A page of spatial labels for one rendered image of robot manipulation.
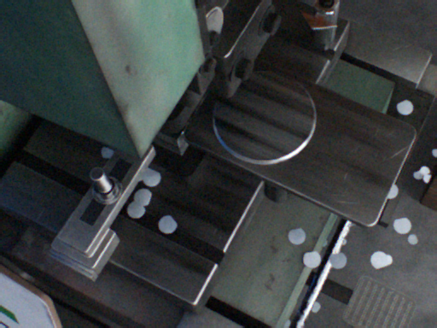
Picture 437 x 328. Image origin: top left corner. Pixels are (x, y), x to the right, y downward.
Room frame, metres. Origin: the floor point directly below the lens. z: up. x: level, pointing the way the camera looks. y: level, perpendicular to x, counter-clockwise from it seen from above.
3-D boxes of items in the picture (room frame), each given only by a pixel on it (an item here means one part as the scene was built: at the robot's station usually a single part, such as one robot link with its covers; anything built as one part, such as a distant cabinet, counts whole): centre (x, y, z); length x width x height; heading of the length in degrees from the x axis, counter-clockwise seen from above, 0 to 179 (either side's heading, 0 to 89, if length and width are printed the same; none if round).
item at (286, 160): (0.35, -0.03, 0.72); 0.25 x 0.14 x 0.14; 63
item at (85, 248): (0.28, 0.20, 0.76); 0.17 x 0.06 x 0.10; 153
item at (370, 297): (0.37, 0.00, 0.14); 0.59 x 0.10 x 0.05; 63
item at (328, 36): (0.53, -0.07, 0.75); 0.03 x 0.03 x 0.10; 63
